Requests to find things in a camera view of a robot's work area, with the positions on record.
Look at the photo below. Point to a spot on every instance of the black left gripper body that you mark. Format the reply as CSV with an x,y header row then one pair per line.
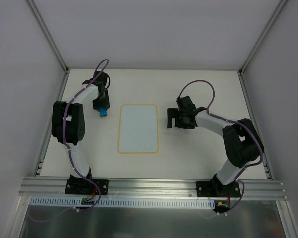
x,y
101,104

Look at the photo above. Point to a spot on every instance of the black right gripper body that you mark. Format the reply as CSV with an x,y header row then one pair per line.
x,y
177,118

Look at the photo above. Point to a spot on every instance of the blue whiteboard eraser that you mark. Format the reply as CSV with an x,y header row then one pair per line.
x,y
103,112

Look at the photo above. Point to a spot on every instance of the yellow framed whiteboard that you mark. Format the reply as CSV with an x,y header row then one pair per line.
x,y
138,129

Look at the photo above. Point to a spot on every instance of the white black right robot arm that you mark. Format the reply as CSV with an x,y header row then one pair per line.
x,y
241,141

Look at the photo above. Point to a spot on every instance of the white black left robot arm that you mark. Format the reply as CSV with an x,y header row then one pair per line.
x,y
68,122

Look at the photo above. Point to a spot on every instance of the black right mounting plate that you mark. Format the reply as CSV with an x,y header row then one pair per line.
x,y
209,189

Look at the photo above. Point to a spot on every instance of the black mounting plate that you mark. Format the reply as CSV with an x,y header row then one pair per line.
x,y
79,186
209,189

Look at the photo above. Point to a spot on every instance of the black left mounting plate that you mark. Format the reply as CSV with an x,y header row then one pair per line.
x,y
79,186

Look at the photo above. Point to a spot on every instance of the right aluminium side rail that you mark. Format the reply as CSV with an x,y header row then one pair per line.
x,y
253,119

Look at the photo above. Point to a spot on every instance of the aluminium side rail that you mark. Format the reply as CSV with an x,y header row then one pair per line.
x,y
47,133
253,119

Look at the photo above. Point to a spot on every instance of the left aluminium side rail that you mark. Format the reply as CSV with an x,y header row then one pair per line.
x,y
47,133

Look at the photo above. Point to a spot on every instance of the white slotted cable duct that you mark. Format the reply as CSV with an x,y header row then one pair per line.
x,y
124,202

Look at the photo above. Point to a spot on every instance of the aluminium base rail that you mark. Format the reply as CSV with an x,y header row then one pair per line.
x,y
153,188

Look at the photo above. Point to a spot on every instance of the aluminium corner post left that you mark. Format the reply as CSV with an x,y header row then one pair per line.
x,y
47,35

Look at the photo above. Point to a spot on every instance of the aluminium corner post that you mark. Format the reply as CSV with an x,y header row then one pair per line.
x,y
47,35
264,33

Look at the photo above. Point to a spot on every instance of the aluminium corner post right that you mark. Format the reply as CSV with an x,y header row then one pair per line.
x,y
264,33

